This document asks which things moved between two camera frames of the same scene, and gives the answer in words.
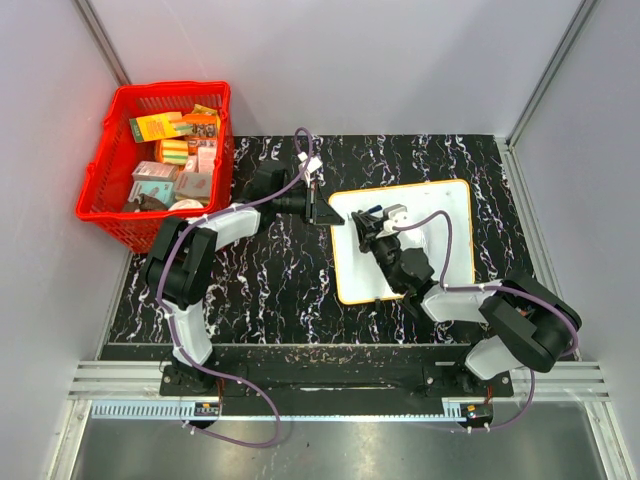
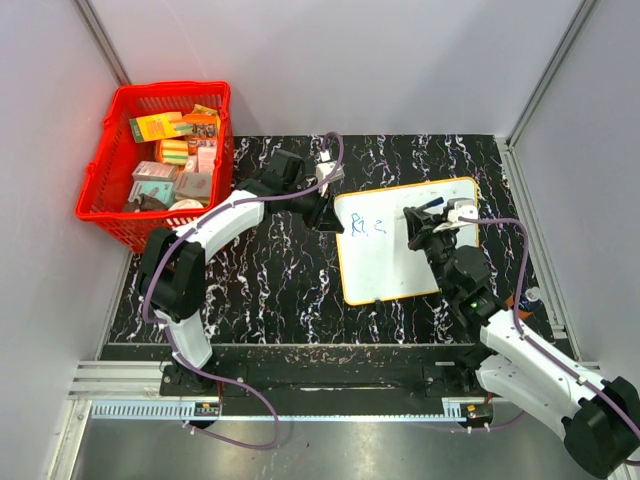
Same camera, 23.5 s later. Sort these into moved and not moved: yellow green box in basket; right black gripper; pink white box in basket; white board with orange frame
Moved: right black gripper
Not moved: white board with orange frame; pink white box in basket; yellow green box in basket
